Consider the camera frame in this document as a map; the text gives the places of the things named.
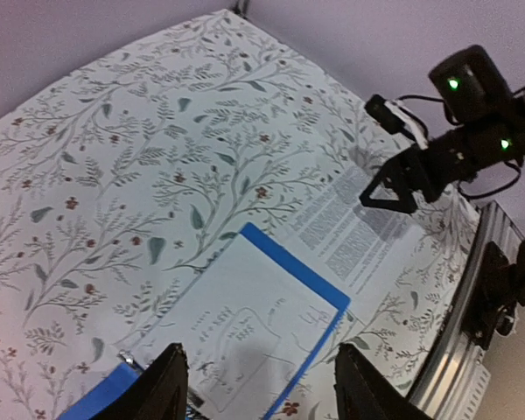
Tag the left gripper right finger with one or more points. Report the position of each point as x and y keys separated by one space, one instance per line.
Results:
x=363 y=393

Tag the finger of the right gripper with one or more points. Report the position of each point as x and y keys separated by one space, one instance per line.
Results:
x=391 y=176
x=404 y=205

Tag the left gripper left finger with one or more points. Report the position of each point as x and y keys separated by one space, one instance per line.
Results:
x=160 y=392

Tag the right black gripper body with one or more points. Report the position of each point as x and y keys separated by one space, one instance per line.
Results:
x=431 y=170

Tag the blue ring binder folder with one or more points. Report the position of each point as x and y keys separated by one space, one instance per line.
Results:
x=94 y=405

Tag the printed text paper sheet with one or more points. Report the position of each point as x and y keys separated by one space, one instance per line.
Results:
x=359 y=249

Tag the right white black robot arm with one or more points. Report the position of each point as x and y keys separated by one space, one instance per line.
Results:
x=490 y=129

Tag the floral patterned tablecloth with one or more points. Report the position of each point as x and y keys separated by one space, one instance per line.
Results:
x=122 y=181

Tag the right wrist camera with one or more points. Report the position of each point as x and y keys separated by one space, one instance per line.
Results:
x=395 y=118

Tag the aluminium front rail frame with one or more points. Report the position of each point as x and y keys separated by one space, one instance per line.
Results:
x=453 y=381

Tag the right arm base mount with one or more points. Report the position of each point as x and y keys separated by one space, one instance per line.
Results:
x=498 y=291

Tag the right aluminium vertical post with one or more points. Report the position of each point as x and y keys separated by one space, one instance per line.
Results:
x=241 y=8

